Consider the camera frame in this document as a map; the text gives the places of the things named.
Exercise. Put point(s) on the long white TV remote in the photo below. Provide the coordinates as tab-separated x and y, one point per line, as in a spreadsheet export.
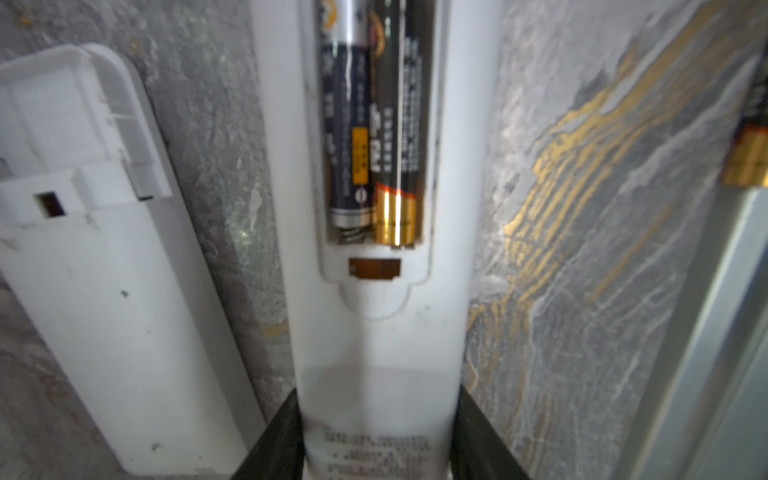
378	334

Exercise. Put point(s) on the white air conditioner remote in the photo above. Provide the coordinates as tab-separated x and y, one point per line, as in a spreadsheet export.
98	247

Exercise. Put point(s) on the black gold AA battery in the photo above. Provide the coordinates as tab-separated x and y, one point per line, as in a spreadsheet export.
746	163

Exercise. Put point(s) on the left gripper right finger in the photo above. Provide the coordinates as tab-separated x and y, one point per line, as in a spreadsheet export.
477	451

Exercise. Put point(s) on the blue silver battery in TV remote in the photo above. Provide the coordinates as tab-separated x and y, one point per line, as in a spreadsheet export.
344	64

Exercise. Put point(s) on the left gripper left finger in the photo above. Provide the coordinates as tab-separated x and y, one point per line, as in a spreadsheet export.
279	453

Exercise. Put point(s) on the black gold battery in TV remote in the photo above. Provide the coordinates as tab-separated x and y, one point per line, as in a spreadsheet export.
401	33

